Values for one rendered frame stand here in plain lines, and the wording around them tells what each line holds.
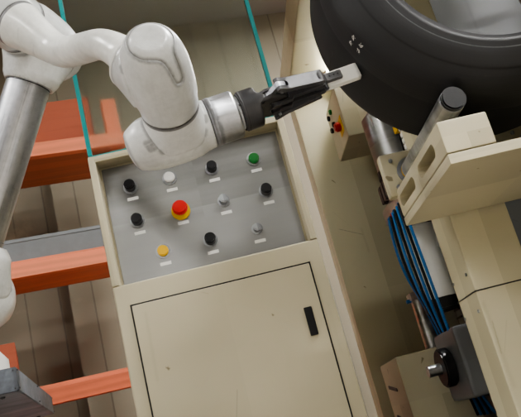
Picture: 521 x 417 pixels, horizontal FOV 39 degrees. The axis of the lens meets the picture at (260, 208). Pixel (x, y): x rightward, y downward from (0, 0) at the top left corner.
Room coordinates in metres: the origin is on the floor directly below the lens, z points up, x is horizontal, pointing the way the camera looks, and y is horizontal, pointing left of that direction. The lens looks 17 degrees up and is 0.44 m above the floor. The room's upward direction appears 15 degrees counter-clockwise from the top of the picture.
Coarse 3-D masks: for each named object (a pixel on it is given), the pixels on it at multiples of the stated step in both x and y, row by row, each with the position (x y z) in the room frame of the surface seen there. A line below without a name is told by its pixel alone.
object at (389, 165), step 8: (520, 128) 1.52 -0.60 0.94; (496, 136) 1.51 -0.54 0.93; (504, 136) 1.51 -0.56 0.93; (512, 136) 1.52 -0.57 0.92; (520, 136) 1.51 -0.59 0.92; (400, 152) 1.49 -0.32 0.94; (408, 152) 1.49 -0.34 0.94; (384, 160) 1.49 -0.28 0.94; (392, 160) 1.49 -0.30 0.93; (400, 160) 1.49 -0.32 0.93; (384, 168) 1.49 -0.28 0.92; (392, 168) 1.49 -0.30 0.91; (400, 168) 1.49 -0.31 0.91; (384, 176) 1.49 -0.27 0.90; (392, 176) 1.49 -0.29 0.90; (400, 176) 1.49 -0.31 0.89; (384, 184) 1.51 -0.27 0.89; (392, 184) 1.49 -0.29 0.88; (400, 184) 1.49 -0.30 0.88; (392, 192) 1.49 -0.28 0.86
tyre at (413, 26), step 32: (320, 0) 1.21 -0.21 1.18; (352, 0) 1.13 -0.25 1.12; (384, 0) 1.12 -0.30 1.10; (320, 32) 1.28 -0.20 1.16; (384, 32) 1.13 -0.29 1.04; (416, 32) 1.13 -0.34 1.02; (448, 32) 1.13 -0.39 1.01; (384, 64) 1.17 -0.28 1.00; (416, 64) 1.15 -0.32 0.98; (448, 64) 1.14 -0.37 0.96; (480, 64) 1.14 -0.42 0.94; (512, 64) 1.14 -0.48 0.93; (352, 96) 1.34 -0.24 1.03; (384, 96) 1.27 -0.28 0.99; (416, 96) 1.22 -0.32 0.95; (480, 96) 1.19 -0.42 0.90; (512, 96) 1.20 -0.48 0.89; (416, 128) 1.34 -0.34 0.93; (512, 128) 1.37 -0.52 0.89
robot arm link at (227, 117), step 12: (216, 96) 1.18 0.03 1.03; (228, 96) 1.17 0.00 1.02; (216, 108) 1.17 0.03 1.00; (228, 108) 1.17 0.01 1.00; (240, 108) 1.18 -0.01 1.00; (216, 120) 1.17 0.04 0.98; (228, 120) 1.18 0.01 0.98; (240, 120) 1.18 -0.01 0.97; (216, 132) 1.18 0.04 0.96; (228, 132) 1.19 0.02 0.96; (240, 132) 1.20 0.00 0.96
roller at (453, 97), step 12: (444, 96) 1.15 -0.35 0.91; (456, 96) 1.15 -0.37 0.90; (444, 108) 1.16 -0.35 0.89; (456, 108) 1.15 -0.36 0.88; (432, 120) 1.22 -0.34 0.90; (444, 120) 1.19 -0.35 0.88; (420, 132) 1.30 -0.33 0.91; (420, 144) 1.32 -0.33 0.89; (408, 156) 1.41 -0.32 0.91; (408, 168) 1.44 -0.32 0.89
